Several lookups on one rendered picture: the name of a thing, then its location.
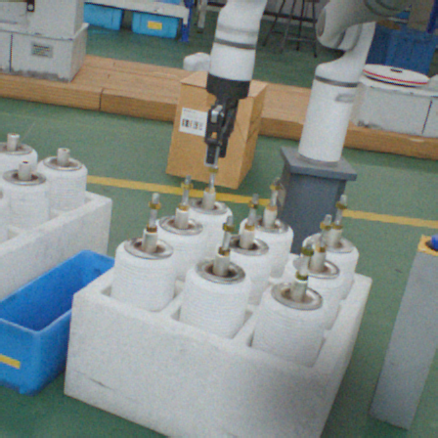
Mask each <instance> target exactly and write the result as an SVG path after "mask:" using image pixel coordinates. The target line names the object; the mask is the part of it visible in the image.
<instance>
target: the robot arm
mask: <svg viewBox="0 0 438 438"><path fill-rule="evenodd" d="M267 1H268V0H229V1H228V4H227V6H226V7H225V8H224V9H223V10H222V11H221V13H220V16H219V19H218V23H217V30H216V36H215V42H214V46H213V50H212V53H211V57H210V56H208V55H206V54H204V53H198V54H195V55H192V56H189V57H187V58H186V59H185V60H184V67H183V69H186V70H191V71H208V75H207V81H206V88H205V89H206V91H207V93H209V94H211V95H214V96H215V97H216V101H215V105H212V106H211V109H209V111H208V116H207V122H206V130H205V137H204V142H205V143H206V144H207V149H206V156H205V161H204V164H205V165H207V166H211V167H216V166H217V164H218V159H219V158H224V157H225V156H226V152H227V147H228V141H229V139H227V138H230V137H231V135H232V134H231V132H233V131H234V126H235V121H236V116H237V111H238V106H239V103H240V102H239V100H244V99H246V98H247V97H248V92H249V87H250V81H251V76H252V71H253V66H254V53H255V46H256V41H257V35H258V29H259V28H260V22H261V19H262V16H263V13H264V11H265V8H266V5H267ZM415 1H416V0H331V1H330V2H328V4H327V5H326V6H325V7H324V9H323V10H322V12H321V14H320V16H319V19H318V23H317V24H316V36H317V39H318V41H319V42H320V43H321V44H322V45H323V46H325V47H331V48H336V49H343V50H346V51H345V53H344V55H343V56H342V57H340V58H339V59H337V61H334V62H332V63H328V64H323V65H319V66H318V67H317V68H316V71H315V76H314V80H313V85H312V89H311V94H310V99H309V104H308V108H307V112H306V116H305V121H304V126H303V130H302V135H301V139H300V144H299V148H298V152H297V157H299V158H300V159H302V160H304V161H306V162H309V163H313V164H317V165H322V166H335V165H337V164H338V162H339V159H340V155H341V151H342V147H343V143H344V138H345V134H346V130H347V126H348V122H349V118H350V113H351V109H352V106H353V102H354V97H355V93H356V89H357V85H358V81H359V78H360V76H361V73H362V70H363V67H364V63H365V59H366V56H367V53H368V52H369V49H370V47H371V44H372V38H373V34H374V30H375V24H376V22H379V21H383V20H387V19H390V18H392V17H395V16H396V15H398V14H400V13H401V12H402V11H404V10H405V9H407V8H408V7H409V6H411V5H412V4H413V3H414V2H415ZM230 120H231V121H230ZM213 133H217V136H216V138H212V134H213Z"/></svg>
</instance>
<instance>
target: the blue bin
mask: <svg viewBox="0 0 438 438"><path fill-rule="evenodd" d="M114 263H115V258H112V257H109V256H106V255H104V254H101V253H98V252H95V251H92V250H86V249H85V250H80V251H79V252H77V253H75V254H74V255H72V256H70V257H69V258H68V259H67V260H65V261H63V262H62V263H60V264H58V265H57V266H55V267H53V268H52V269H50V270H49V271H47V272H45V273H44V274H42V275H40V276H39V277H37V278H35V279H34V280H32V281H31V282H29V283H27V284H26V285H23V286H22V287H20V288H18V289H17V290H15V291H14V292H12V293H10V294H9V295H7V296H5V297H4V298H2V299H0V385H2V386H5V387H7V388H9V389H12V390H14V391H17V392H19V393H21V394H23V395H25V396H29V397H33V396H36V395H38V394H39V393H40V392H41V391H42V390H43V389H45V388H46V387H47V386H48V385H49V384H50V383H51V382H53V381H54V380H55V379H56V378H57V377H58V376H60V375H61V374H62V373H63V372H64V371H65V370H66V363H67V353H68V344H69V334H70V324H71V314H72V304H73V296H74V294H75V293H77V292H78V291H79V290H81V289H82V288H85V287H86V286H87V285H89V284H90V283H91V282H93V281H94V280H96V279H97V278H99V277H100V276H101V275H103V274H104V273H106V272H107V271H109V270H110V269H111V268H113V267H114Z"/></svg>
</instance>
